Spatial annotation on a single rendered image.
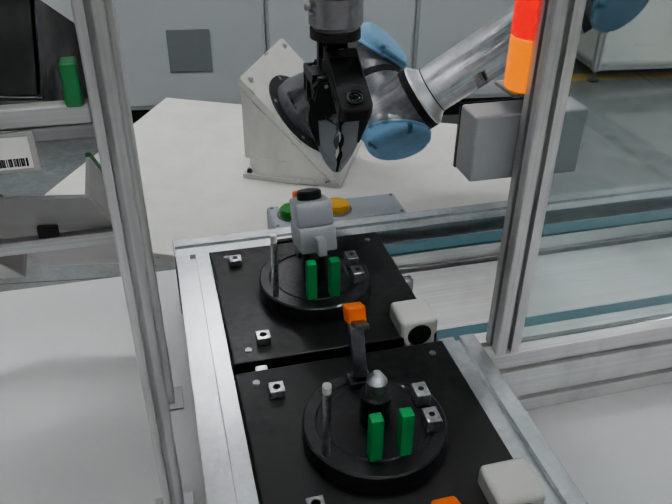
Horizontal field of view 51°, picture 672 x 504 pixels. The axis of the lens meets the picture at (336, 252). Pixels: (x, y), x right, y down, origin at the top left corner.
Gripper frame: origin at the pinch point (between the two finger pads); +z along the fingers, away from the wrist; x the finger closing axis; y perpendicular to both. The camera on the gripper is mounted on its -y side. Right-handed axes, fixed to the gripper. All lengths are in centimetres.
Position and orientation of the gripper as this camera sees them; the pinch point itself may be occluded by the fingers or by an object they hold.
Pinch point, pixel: (337, 165)
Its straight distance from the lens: 106.4
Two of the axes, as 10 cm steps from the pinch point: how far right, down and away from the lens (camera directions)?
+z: -0.1, 8.5, 5.3
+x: -9.7, 1.3, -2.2
